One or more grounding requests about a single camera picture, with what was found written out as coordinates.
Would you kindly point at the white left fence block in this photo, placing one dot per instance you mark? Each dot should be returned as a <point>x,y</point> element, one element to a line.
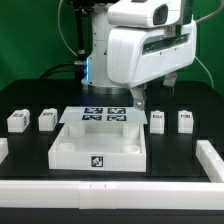
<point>3,149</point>

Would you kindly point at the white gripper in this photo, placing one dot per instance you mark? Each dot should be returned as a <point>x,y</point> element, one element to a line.
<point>137,56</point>

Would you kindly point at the white front fence rail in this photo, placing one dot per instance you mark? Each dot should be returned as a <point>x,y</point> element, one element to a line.
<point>112,195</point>

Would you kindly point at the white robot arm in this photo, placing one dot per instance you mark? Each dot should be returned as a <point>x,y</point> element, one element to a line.
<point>143,14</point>

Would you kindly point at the white tag sheet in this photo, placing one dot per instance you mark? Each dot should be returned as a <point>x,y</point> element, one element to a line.
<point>120,114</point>

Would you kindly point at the white square table top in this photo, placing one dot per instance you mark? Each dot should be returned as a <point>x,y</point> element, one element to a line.
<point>99,146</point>

